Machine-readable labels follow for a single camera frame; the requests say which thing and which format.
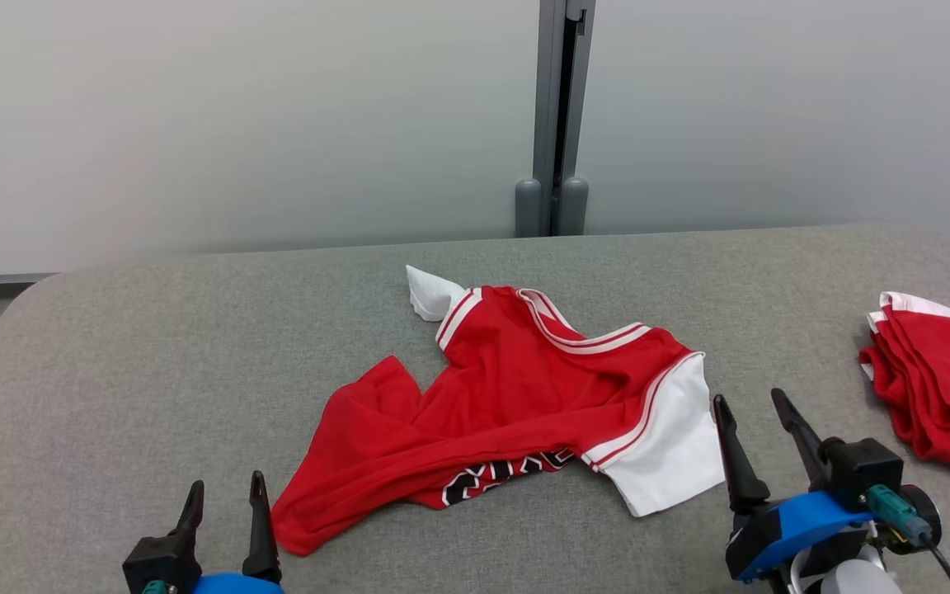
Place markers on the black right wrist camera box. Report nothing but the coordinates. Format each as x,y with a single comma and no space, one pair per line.
862,470

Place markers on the red white basketball jersey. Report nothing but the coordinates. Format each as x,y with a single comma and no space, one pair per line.
508,388

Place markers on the grey partition post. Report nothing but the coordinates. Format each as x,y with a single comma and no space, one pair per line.
547,107

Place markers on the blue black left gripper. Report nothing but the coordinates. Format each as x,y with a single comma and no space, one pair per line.
236,586

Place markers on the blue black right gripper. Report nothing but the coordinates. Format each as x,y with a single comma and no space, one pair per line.
788,524

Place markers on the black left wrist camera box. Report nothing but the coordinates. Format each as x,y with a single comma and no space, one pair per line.
162,565

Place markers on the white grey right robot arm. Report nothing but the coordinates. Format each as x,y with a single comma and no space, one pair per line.
854,577

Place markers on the red white basketball shorts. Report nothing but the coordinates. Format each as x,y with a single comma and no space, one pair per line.
945,379

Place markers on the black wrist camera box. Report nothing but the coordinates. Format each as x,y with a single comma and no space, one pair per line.
862,470
162,565

